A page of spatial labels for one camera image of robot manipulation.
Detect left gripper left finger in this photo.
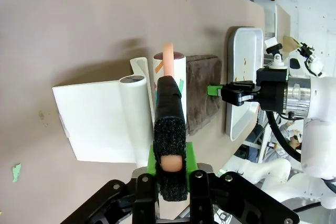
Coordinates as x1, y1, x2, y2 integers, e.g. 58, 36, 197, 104
60, 141, 160, 224

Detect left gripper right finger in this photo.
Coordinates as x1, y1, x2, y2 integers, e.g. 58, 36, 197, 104
185, 142, 300, 224

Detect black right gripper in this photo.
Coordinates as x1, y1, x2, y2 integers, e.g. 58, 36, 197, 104
207, 68, 288, 111

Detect pink lint roller black handle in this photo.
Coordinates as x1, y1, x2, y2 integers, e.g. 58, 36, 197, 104
153, 41, 190, 202

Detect orange crumbs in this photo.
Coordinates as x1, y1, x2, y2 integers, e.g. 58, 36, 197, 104
235, 56, 248, 82

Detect brown folded towel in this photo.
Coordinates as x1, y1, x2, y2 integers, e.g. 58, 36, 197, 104
185, 55, 223, 137

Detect silver metal tray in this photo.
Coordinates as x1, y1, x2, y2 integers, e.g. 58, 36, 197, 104
225, 26, 265, 142

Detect brown cardboard piece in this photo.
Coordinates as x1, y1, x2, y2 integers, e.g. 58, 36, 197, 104
282, 36, 300, 52

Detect background person white coat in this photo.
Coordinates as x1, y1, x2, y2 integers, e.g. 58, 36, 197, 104
278, 121, 303, 158

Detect white folded roller stand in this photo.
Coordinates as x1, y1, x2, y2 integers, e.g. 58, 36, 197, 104
51, 56, 155, 168

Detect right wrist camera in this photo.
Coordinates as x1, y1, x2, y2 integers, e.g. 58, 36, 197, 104
264, 37, 287, 70

